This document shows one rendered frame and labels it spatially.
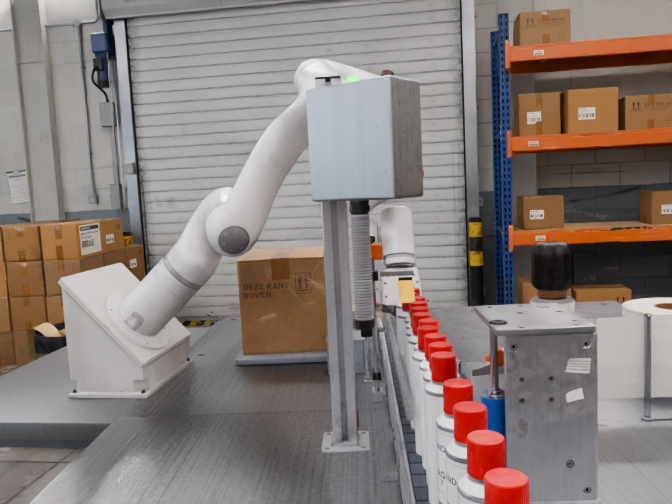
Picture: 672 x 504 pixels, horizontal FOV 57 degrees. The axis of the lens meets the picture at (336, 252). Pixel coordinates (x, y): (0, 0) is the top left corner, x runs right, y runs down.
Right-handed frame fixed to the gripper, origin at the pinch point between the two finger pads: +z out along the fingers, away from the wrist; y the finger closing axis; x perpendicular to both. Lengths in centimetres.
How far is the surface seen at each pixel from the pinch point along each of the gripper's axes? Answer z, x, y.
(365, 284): 0, -61, -10
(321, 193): -16, -60, -16
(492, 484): 25, -110, -1
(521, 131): -177, 279, 116
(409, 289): -2.6, -39.2, -0.9
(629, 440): 26, -53, 32
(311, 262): -19.7, 7.2, -23.8
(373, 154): -19, -68, -7
